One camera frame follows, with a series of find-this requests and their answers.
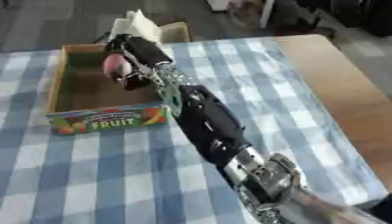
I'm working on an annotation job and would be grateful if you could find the cardboard box with printed front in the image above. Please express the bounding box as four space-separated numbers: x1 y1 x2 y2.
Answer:
44 43 173 136

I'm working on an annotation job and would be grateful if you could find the pink toy fruit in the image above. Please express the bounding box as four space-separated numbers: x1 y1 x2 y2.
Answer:
101 52 134 81

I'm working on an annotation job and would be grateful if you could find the small tan cardboard box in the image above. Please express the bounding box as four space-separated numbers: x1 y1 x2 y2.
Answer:
157 21 195 45

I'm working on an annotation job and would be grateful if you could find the dark furniture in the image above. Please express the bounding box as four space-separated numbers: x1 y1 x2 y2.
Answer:
294 0 392 39

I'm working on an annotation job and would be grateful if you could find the white folded paper bag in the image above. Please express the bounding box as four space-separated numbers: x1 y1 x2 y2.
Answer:
107 9 165 46

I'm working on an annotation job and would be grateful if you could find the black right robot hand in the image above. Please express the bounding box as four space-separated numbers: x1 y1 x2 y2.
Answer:
102 33 175 92

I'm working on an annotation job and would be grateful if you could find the white furniture leg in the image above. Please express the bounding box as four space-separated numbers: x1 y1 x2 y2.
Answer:
257 0 277 30

